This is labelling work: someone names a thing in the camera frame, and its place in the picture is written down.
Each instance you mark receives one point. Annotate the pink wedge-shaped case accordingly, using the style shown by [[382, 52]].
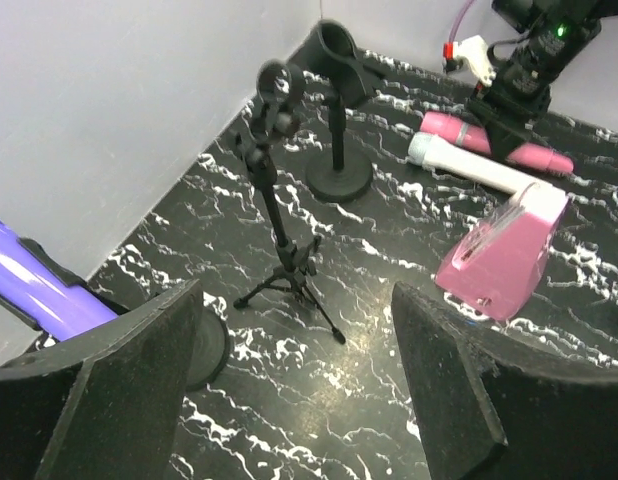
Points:
[[496, 267]]

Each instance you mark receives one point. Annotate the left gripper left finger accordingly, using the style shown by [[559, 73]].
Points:
[[104, 404]]

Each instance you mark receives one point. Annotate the purple mic round-base stand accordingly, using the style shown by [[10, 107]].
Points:
[[212, 346]]

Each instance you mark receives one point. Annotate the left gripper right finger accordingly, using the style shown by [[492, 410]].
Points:
[[491, 407]]

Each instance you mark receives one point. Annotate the white microphone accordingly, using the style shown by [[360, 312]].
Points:
[[434, 153]]

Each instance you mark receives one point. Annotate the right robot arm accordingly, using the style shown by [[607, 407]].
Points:
[[552, 34]]

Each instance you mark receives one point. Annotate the black round-base mic stand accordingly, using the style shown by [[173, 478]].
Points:
[[331, 53]]

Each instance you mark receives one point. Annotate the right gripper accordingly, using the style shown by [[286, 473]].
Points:
[[508, 122]]

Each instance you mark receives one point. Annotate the purple microphone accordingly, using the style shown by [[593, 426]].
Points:
[[34, 285]]

